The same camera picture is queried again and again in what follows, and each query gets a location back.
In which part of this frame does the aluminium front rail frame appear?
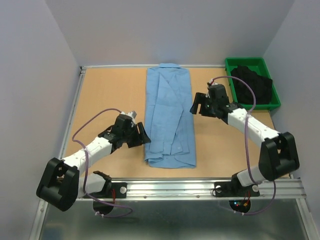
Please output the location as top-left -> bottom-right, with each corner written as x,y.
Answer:
111,178 -> 307,201

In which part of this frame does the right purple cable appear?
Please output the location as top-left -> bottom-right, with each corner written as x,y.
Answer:
207,76 -> 277,216

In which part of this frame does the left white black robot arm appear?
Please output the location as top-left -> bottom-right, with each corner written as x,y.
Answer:
36,111 -> 151,212

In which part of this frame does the light blue long sleeve shirt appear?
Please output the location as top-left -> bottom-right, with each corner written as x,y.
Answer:
144,63 -> 197,169

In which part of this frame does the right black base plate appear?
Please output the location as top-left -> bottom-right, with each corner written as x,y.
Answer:
212,181 -> 260,198

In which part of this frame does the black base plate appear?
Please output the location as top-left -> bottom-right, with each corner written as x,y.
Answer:
212,181 -> 260,198
90,182 -> 128,199

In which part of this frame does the purple cable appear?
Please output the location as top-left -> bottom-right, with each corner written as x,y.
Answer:
207,76 -> 277,216
72,108 -> 134,218

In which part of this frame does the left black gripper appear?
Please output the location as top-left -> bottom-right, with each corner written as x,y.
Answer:
122,122 -> 151,148

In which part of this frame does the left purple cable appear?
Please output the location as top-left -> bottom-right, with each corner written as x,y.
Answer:
72,108 -> 134,218

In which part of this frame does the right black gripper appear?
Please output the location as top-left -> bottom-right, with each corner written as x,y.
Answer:
189,92 -> 218,118

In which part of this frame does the black crumpled shirt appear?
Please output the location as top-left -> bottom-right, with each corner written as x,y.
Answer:
231,65 -> 273,105

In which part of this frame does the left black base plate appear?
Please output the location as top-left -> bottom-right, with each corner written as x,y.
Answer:
90,182 -> 128,199

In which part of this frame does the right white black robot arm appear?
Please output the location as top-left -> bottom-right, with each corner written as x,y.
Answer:
190,83 -> 300,197

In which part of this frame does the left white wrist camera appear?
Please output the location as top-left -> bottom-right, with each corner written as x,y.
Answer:
121,110 -> 137,121

